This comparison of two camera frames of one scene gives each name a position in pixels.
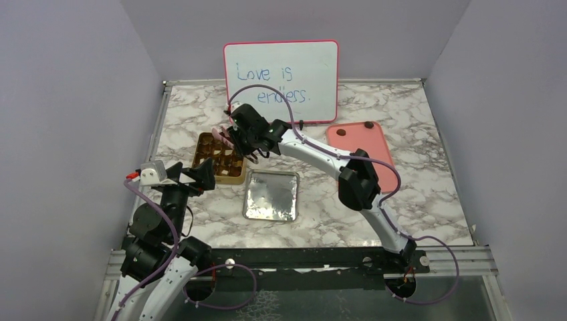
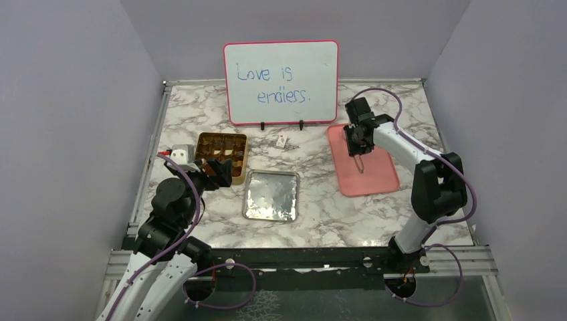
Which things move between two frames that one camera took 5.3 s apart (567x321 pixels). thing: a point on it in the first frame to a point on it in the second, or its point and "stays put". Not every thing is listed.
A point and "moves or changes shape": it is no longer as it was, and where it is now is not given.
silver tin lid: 271,196 stays put
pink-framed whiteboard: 307,71 stays put
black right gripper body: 243,143 to 356,146
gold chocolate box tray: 229,168 stays put
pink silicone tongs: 229,144 moves or changes shape
